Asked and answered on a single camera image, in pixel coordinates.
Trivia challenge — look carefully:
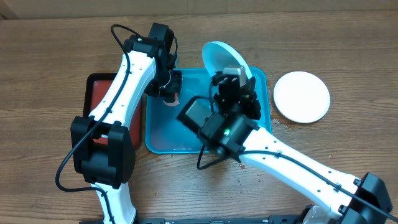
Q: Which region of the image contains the pink and green sponge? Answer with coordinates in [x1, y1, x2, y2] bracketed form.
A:
[163, 93, 180, 107]

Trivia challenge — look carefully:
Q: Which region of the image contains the light blue plate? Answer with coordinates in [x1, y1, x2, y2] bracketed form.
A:
[202, 41, 252, 78]

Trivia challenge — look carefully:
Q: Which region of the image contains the black tray with red liquid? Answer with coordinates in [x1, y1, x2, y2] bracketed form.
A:
[83, 73, 142, 149]

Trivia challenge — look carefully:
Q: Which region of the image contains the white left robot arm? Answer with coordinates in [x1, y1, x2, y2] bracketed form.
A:
[62, 35, 181, 223]

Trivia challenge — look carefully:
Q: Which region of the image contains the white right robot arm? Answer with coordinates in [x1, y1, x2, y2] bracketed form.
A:
[215, 71, 397, 223]

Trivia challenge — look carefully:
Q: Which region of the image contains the white plate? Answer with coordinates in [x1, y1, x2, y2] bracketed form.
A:
[273, 71, 331, 124]

